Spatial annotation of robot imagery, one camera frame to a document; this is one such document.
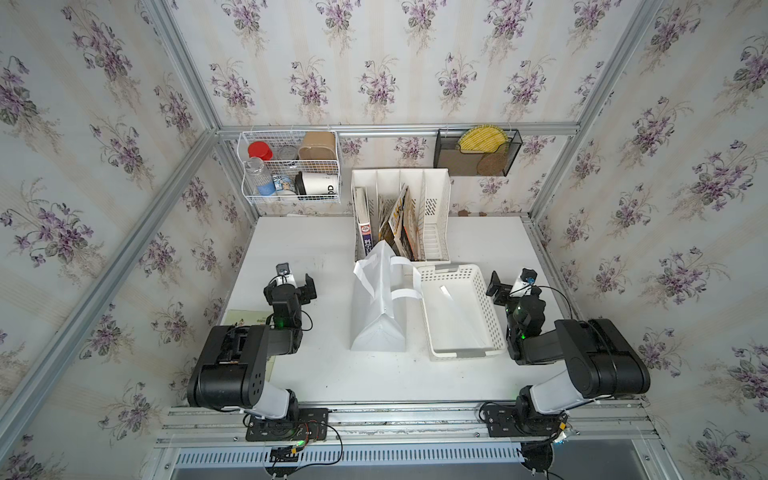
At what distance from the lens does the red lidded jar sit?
3.03ft

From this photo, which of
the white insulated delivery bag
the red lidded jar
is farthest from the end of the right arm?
the red lidded jar

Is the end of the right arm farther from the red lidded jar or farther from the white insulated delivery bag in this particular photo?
the red lidded jar
